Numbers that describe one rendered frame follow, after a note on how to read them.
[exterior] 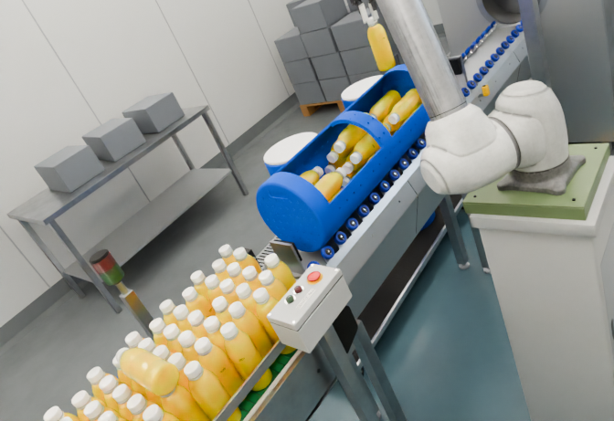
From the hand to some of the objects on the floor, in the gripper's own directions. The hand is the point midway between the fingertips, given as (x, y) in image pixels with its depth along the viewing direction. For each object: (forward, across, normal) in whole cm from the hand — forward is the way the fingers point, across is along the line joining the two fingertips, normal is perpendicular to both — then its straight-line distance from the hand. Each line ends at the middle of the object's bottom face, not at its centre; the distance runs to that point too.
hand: (368, 12), depth 186 cm
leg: (+149, -7, -23) cm, 151 cm away
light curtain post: (+149, -33, -67) cm, 167 cm away
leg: (+150, -6, +75) cm, 168 cm away
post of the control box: (+150, -28, +103) cm, 184 cm away
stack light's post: (+150, +38, +120) cm, 195 cm away
